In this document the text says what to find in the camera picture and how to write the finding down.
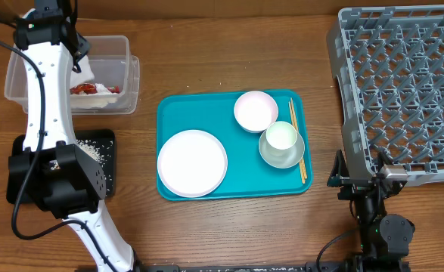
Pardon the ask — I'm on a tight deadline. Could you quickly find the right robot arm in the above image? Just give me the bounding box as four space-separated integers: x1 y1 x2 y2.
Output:
316 150 415 272

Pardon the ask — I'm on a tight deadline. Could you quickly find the grey green saucer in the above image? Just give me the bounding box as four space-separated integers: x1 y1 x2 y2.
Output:
259 131 305 168

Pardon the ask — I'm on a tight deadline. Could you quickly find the pale green cup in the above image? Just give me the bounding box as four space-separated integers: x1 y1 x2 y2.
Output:
265 121 297 150

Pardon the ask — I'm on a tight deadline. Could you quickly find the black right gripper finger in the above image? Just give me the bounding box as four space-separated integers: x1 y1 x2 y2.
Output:
375 150 393 178
327 150 349 187

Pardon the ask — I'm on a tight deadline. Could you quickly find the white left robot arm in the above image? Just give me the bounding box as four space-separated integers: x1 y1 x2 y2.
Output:
8 1 141 271

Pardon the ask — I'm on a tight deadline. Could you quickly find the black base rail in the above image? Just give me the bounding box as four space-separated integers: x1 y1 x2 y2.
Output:
143 261 411 272

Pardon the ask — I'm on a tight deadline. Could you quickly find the grey dishwasher rack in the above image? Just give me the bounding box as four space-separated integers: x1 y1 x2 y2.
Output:
327 5 444 186

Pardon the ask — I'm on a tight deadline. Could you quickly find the pile of white rice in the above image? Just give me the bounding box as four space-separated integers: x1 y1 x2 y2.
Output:
49 138 115 193

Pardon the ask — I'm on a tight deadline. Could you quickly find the red snack wrapper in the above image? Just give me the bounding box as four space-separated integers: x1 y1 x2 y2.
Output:
70 83 120 94

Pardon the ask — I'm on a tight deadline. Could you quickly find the teal serving tray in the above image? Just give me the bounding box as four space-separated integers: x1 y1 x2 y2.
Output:
157 89 314 200

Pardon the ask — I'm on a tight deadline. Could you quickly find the pink white bowl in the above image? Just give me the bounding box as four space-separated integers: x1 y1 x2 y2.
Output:
234 91 278 133

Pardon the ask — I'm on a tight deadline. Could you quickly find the black plastic tray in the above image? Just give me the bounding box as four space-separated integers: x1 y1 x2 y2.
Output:
6 129 116 204

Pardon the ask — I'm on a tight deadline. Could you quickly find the clear plastic bin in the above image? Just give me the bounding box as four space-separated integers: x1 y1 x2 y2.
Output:
4 36 140 115

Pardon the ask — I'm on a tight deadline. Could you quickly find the white napkin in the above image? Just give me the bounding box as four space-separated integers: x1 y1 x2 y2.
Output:
70 56 120 109

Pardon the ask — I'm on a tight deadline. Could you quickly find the white round plate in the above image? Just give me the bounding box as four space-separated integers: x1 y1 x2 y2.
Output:
157 129 228 198

